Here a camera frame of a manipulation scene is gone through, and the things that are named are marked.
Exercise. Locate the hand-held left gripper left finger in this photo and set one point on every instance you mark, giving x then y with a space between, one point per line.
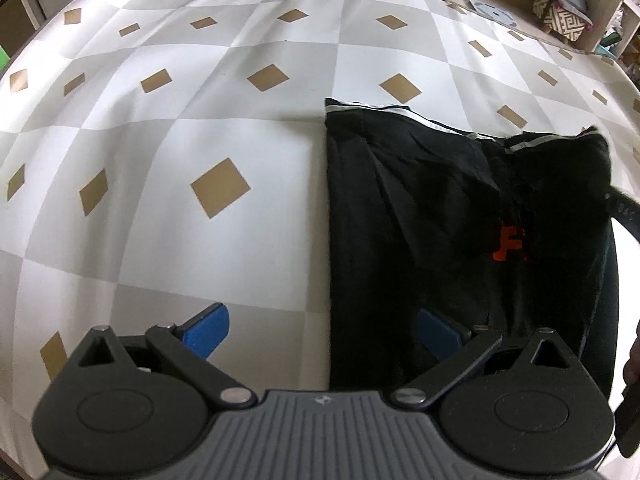
205 332

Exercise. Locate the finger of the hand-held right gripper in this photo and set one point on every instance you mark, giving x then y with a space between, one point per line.
625 212

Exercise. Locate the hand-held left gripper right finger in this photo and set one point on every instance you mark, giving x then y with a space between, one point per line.
440 334

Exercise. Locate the black t-shirt red print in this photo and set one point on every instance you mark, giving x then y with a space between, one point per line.
425 210

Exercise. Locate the person's right hand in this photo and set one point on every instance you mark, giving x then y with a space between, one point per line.
634 360

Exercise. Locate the patterned woven bag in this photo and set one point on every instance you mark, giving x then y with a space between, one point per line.
562 20

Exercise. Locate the wooden shelf unit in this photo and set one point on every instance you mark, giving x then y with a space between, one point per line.
612 10

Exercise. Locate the checkered tablecloth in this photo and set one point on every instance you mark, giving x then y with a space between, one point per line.
200 110

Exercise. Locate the round bathroom scale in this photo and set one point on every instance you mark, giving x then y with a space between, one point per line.
495 14

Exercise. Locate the green plastic chair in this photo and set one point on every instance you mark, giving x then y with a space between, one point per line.
3 58

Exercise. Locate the tall grey refrigerator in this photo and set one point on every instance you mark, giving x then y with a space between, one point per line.
15 25

